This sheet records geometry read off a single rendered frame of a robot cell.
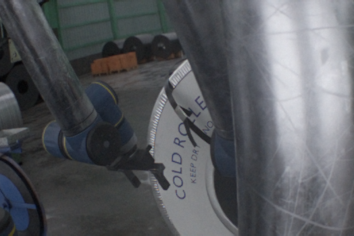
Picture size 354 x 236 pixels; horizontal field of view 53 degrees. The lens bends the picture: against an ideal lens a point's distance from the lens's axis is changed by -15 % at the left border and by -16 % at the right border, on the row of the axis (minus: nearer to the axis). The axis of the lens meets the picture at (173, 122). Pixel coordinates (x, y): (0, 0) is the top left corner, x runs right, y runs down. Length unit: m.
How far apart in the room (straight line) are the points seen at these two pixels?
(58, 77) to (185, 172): 0.96
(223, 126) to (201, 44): 0.15
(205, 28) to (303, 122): 0.36
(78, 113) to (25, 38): 0.23
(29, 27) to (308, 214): 0.76
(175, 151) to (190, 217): 0.32
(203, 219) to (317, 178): 1.57
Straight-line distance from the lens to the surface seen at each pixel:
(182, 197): 1.82
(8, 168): 2.37
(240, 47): 0.28
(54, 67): 0.92
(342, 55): 0.26
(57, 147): 1.10
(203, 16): 0.58
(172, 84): 1.66
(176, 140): 1.72
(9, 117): 6.05
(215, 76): 0.62
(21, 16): 0.90
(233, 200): 1.81
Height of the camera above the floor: 1.41
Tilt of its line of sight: 12 degrees down
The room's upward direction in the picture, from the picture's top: 11 degrees counter-clockwise
